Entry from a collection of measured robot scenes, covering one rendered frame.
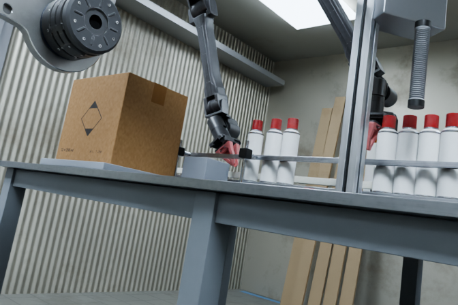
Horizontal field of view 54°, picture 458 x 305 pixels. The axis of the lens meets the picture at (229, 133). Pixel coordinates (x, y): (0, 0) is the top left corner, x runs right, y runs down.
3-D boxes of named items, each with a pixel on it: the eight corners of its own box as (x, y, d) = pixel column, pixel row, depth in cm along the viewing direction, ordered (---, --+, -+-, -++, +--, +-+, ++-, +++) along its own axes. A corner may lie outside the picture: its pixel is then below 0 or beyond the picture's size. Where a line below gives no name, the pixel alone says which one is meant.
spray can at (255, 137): (260, 184, 143) (269, 122, 147) (249, 181, 140) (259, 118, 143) (247, 183, 147) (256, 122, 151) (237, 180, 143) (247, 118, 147)
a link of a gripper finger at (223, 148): (249, 161, 150) (239, 140, 155) (236, 157, 144) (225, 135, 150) (236, 173, 152) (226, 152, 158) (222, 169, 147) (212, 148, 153)
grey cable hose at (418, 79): (426, 109, 103) (433, 24, 107) (420, 105, 100) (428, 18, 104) (410, 109, 105) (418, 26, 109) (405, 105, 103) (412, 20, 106)
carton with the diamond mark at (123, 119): (173, 179, 140) (189, 97, 145) (110, 165, 122) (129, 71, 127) (116, 173, 160) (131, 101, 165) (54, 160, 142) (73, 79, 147)
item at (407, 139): (418, 199, 110) (424, 118, 114) (409, 195, 106) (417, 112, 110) (397, 197, 114) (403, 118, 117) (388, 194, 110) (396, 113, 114)
